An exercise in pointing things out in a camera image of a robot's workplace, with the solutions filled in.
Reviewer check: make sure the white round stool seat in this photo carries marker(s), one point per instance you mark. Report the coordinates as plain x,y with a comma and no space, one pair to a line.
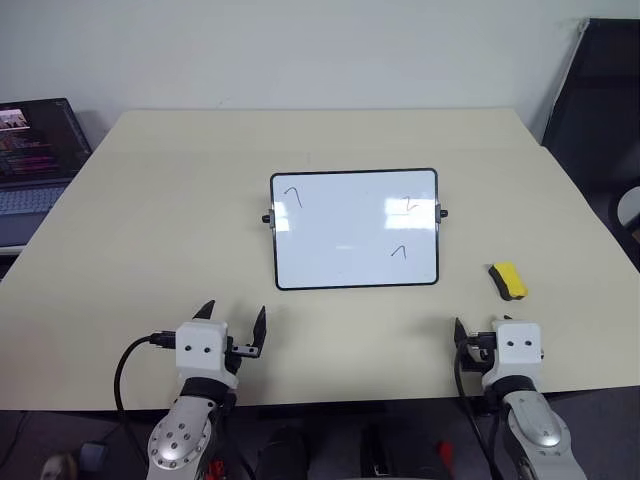
631,205

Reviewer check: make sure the whiteboard with black frame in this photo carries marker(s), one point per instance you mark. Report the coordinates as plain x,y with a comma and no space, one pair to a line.
350,235

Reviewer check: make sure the yellow and black eraser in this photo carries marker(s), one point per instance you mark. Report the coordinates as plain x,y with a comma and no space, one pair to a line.
511,280

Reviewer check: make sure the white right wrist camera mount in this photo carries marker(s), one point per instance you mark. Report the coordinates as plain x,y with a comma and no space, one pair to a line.
517,350

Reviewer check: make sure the small grey box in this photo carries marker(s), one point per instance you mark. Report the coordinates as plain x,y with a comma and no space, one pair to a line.
94,454

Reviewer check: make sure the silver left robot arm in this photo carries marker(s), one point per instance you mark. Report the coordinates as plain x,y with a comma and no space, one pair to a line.
180,435

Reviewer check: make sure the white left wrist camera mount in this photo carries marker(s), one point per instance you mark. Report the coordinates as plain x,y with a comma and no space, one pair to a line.
200,350

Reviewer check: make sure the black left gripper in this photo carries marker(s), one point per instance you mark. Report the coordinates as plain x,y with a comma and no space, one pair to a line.
245,351

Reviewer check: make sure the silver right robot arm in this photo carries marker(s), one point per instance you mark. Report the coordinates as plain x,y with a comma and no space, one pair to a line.
535,430

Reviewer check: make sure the open laptop computer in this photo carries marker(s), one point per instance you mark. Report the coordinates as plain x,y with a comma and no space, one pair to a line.
35,150

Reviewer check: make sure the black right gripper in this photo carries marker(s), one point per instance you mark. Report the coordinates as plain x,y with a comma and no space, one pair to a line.
476,350

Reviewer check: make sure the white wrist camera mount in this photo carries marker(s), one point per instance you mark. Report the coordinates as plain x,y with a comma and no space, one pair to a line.
517,350
200,350

